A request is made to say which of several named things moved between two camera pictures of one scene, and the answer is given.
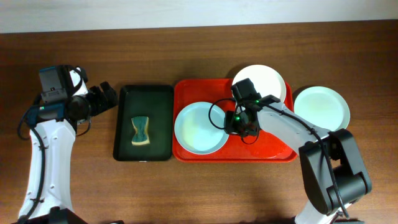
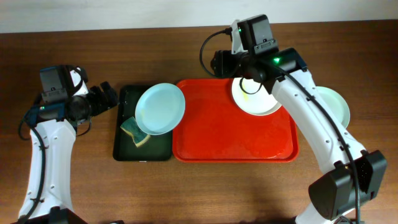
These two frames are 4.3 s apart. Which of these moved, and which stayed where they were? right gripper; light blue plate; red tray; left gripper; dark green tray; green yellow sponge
Moved: right gripper; light blue plate; green yellow sponge
Stayed: red tray; dark green tray; left gripper
